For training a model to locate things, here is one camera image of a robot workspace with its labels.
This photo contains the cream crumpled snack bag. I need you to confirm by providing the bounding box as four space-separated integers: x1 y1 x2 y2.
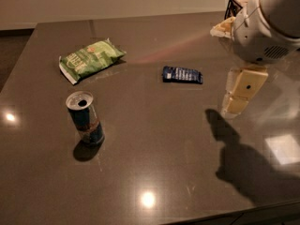
210 17 235 39

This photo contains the green chip bag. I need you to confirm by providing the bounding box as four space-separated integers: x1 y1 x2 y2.
59 38 127 84

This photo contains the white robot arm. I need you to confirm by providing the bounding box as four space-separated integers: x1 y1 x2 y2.
221 0 300 118

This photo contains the blue rxbar blueberry wrapper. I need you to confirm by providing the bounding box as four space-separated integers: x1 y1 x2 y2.
162 66 203 84

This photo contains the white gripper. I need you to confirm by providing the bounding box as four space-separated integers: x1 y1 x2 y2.
221 0 299 118

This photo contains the redbull can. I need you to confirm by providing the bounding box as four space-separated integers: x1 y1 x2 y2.
66 91 105 145

